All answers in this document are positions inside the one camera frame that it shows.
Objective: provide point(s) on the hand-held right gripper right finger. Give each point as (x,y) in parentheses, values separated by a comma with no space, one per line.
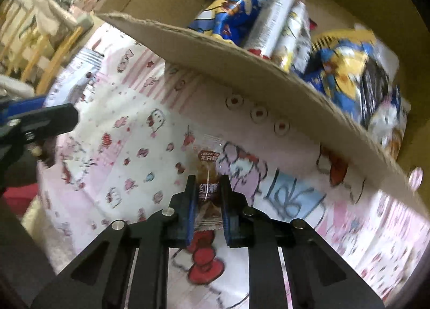
(225,221)

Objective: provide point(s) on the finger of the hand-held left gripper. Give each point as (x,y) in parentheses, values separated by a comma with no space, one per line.
(50,119)
(23,105)

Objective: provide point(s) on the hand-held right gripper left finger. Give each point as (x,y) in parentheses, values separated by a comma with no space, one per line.
(191,215)

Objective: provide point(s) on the clear brown snack packet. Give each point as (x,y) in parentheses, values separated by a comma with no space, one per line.
(208,174)

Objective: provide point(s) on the cardboard box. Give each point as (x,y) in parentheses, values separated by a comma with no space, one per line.
(302,104)

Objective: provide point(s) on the white blue cartoon packet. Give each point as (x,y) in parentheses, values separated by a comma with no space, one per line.
(389,124)

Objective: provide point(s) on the blue cartoon snack packet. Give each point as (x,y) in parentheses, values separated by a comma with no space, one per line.
(342,67)
(228,13)

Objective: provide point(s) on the gold striped stick packet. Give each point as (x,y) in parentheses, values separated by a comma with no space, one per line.
(294,36)

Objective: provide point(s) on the red white stick packet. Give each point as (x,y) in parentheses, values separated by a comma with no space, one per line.
(272,16)

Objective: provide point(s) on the red cloth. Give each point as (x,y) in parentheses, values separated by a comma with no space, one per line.
(22,198)

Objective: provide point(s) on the wooden chair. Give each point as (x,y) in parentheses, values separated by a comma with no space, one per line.
(53,60)

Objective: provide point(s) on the grey white snack packet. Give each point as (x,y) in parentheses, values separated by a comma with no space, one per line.
(80,70)

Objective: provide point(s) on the pink printed blanket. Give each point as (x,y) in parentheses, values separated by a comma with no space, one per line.
(134,161)

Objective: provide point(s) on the white cloth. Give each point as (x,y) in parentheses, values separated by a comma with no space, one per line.
(47,6)

